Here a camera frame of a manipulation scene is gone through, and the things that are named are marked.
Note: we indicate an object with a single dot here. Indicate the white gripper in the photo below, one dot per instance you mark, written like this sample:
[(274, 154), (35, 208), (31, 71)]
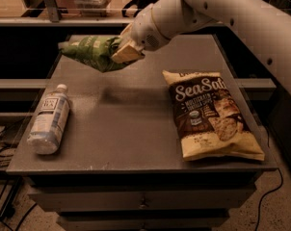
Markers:
[(144, 30)]

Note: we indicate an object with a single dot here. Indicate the green jalapeno chip bag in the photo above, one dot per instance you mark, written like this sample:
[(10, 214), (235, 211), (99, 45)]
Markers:
[(94, 51)]

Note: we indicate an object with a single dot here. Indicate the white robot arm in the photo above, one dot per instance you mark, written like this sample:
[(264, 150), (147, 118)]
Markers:
[(264, 29)]

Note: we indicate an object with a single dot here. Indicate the sea salt tortilla chip bag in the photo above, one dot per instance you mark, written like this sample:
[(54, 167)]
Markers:
[(209, 122)]

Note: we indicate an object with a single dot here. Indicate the blue label plastic water bottle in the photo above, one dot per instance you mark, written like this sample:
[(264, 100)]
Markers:
[(46, 133)]

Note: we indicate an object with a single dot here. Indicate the grey drawer cabinet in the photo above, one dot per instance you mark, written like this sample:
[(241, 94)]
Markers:
[(150, 207)]

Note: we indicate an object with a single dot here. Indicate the metal shelf rail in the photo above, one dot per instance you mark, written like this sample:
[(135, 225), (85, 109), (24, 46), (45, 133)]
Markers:
[(60, 13)]

